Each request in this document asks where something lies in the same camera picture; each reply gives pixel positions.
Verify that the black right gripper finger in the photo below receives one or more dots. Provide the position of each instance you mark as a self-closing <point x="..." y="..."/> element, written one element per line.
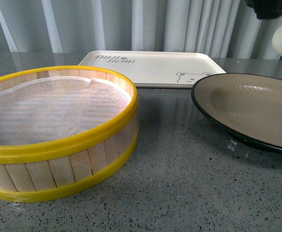
<point x="266" y="9"/>

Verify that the beige plate with black rim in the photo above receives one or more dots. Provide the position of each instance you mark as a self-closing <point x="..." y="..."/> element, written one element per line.
<point x="247" y="106"/>

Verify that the cream bear print tray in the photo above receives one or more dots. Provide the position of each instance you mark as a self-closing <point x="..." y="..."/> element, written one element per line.
<point x="155" y="69"/>

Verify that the grey pleated curtain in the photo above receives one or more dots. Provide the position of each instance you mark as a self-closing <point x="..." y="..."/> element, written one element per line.
<point x="217" y="28"/>

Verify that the white mesh steamer cloth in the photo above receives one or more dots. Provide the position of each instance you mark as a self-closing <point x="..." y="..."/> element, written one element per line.
<point x="57" y="107"/>

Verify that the yellow rimmed bamboo steamer basket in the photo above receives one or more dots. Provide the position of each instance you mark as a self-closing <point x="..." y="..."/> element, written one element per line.
<point x="55" y="169"/>

